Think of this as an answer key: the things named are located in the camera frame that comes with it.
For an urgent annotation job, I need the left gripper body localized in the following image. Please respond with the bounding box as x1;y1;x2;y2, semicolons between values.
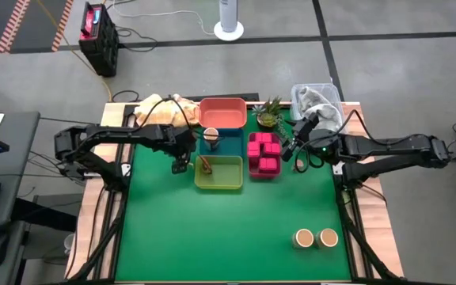
167;125;198;163

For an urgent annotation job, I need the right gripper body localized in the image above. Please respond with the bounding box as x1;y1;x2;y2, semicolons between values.
294;125;326;158

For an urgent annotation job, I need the grey cloth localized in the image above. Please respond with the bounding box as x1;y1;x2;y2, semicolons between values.
298;85;344;132

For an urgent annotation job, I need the yellow cloth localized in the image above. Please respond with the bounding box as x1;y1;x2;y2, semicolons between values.
133;93;201;128

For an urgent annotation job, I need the green succulent plant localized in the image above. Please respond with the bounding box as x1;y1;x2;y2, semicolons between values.
251;96;292;138

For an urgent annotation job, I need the yellow-green plastic bin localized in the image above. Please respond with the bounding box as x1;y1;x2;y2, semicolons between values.
193;154;245;191

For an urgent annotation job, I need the clear plastic tub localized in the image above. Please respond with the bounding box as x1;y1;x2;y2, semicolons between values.
290;82;346;134

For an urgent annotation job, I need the pink plastic bin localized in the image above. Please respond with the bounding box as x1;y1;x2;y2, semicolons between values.
246;131;283;180

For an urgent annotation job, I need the orange plastic bin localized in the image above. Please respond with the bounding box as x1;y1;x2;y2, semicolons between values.
198;97;249;130

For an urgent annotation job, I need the teal plastic bin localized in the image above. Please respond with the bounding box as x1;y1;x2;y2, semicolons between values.
198;127;245;158

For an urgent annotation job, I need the long black bar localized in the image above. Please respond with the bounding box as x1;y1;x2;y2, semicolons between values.
184;93;260;102

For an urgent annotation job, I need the green table mat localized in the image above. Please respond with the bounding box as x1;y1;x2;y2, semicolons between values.
113;103;352;283

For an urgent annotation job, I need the black crate red top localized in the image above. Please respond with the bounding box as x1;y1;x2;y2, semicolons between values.
78;1;120;78

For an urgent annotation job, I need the grey tower fan white base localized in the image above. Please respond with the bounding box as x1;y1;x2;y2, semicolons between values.
213;0;245;42

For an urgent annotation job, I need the grey desk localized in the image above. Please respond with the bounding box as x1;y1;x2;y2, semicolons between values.
0;111;41;230

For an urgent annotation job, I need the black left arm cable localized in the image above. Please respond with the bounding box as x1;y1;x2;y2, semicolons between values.
135;97;193;131

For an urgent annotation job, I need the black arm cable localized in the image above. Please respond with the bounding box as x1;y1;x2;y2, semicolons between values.
135;97;193;131
293;108;425;175

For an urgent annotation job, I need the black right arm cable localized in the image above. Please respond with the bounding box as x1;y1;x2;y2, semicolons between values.
293;108;425;175

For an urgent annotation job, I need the black frame strut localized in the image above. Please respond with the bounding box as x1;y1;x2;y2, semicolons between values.
335;185;405;283
67;185;132;283

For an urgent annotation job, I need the black floor cable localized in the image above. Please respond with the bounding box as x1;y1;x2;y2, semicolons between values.
115;25;160;53

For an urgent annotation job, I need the white floor cable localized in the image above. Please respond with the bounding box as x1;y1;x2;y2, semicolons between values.
108;0;217;36

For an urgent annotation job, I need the yellow cable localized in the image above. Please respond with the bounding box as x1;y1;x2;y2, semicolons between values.
36;0;113;102

